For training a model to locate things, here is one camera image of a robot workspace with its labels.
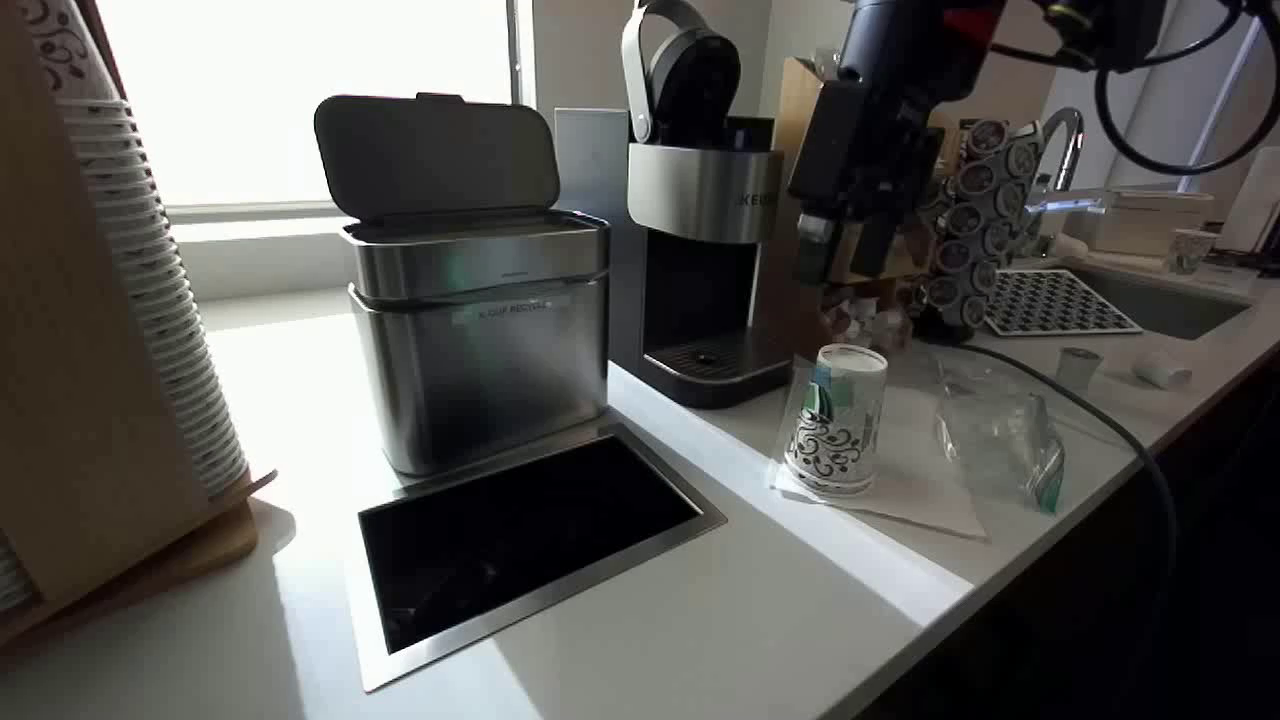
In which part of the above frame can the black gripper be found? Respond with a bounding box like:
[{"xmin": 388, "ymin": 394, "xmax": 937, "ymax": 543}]
[{"xmin": 788, "ymin": 57, "xmax": 951, "ymax": 289}]

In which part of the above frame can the printed white paper cup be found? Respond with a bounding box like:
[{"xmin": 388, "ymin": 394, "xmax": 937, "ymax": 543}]
[{"xmin": 780, "ymin": 342, "xmax": 891, "ymax": 495}]

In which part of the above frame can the tall stack of paper cups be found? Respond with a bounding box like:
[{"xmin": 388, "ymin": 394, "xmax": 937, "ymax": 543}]
[{"xmin": 16, "ymin": 0, "xmax": 255, "ymax": 509}]

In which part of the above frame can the black silver coffee machine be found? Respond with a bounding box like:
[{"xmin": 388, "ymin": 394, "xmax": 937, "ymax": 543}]
[{"xmin": 608, "ymin": 0, "xmax": 802, "ymax": 412}]

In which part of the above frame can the chrome faucet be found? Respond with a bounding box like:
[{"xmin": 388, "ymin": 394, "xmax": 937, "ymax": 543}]
[{"xmin": 1023, "ymin": 106, "xmax": 1114, "ymax": 224}]

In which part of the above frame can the small white plastic cup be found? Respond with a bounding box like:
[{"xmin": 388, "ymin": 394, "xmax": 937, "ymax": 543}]
[{"xmin": 1056, "ymin": 346, "xmax": 1106, "ymax": 401}]

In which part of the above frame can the translucent plastic container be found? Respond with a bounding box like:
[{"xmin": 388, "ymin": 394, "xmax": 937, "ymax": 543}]
[{"xmin": 549, "ymin": 106, "xmax": 631, "ymax": 224}]

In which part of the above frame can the steel sink basin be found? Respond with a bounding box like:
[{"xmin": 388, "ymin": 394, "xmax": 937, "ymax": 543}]
[{"xmin": 1063, "ymin": 254, "xmax": 1258, "ymax": 346}]

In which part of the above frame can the small white roll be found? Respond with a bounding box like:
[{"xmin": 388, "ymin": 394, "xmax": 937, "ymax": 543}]
[{"xmin": 1134, "ymin": 354, "xmax": 1198, "ymax": 395}]

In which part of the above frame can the stainless steel lidded bin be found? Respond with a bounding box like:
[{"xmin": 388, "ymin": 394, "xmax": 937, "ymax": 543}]
[{"xmin": 311, "ymin": 90, "xmax": 617, "ymax": 483}]

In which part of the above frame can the white slanted container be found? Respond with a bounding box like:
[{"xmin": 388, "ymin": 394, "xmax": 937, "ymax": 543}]
[{"xmin": 1218, "ymin": 137, "xmax": 1280, "ymax": 260}]

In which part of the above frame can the steel framed counter waste opening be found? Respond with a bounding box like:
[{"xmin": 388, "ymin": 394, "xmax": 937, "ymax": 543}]
[{"xmin": 354, "ymin": 420, "xmax": 734, "ymax": 697}]

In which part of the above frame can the bright window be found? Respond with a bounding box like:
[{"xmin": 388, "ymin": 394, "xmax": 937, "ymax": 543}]
[{"xmin": 98, "ymin": 0, "xmax": 524, "ymax": 218}]

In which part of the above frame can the wooden cup holder stand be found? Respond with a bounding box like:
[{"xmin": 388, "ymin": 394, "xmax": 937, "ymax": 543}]
[{"xmin": 0, "ymin": 0, "xmax": 282, "ymax": 654}]

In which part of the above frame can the black cable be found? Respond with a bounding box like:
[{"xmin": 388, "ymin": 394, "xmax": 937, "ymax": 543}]
[{"xmin": 931, "ymin": 333, "xmax": 1185, "ymax": 634}]

